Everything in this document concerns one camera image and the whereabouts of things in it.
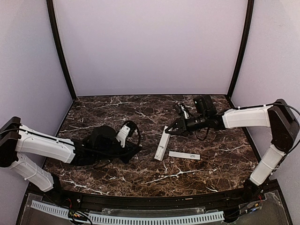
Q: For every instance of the black left frame post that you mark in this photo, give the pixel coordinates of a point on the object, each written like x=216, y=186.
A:
x=59, y=48

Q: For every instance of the grey slotted cable duct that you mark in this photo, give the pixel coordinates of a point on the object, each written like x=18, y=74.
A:
x=192, y=216

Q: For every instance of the white remote control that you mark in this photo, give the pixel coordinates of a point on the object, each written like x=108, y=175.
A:
x=161, y=149

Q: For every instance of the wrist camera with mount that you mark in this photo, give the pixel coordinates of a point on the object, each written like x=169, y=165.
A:
x=127, y=130
x=182, y=111

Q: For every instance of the white battery cover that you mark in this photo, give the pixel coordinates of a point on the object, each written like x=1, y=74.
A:
x=184, y=155

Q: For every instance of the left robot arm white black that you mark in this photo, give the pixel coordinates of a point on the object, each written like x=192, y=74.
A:
x=104, y=142

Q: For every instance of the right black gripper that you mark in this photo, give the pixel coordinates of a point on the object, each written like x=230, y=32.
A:
x=181, y=125

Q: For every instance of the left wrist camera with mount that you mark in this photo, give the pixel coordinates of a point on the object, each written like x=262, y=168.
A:
x=127, y=130

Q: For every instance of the black right frame post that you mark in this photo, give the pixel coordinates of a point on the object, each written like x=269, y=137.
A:
x=242, y=48

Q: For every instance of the black frame post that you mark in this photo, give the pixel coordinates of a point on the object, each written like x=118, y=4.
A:
x=242, y=48
x=59, y=48

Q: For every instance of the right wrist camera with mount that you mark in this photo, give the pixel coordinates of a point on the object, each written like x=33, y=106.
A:
x=182, y=111

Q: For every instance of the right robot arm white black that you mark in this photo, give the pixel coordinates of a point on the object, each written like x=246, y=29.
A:
x=277, y=116

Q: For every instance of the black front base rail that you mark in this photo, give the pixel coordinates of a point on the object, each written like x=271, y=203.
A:
x=232, y=202

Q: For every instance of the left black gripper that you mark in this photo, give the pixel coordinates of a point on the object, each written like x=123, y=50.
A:
x=128, y=150

